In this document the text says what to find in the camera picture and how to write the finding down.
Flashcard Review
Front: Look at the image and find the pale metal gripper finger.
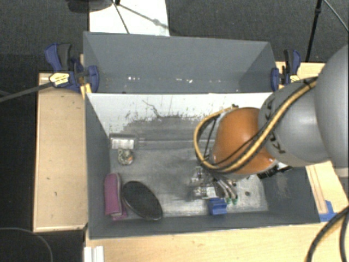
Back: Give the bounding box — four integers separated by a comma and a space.
191, 166, 206, 187
186, 187, 203, 201

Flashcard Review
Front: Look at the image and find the blue plastic block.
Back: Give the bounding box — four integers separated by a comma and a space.
208, 198, 228, 216

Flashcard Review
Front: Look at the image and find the black oval disc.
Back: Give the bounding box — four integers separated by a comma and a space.
121, 180, 164, 222

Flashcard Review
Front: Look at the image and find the small round speckled thing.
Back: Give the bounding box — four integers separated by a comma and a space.
117, 148, 134, 165

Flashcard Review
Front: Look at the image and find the purple cloth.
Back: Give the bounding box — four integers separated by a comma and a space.
103, 172, 128, 222

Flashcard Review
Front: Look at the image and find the grey metal bin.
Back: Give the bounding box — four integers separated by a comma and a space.
82, 31, 322, 240

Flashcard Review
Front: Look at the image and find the pale wood board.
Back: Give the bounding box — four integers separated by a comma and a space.
32, 72, 89, 233

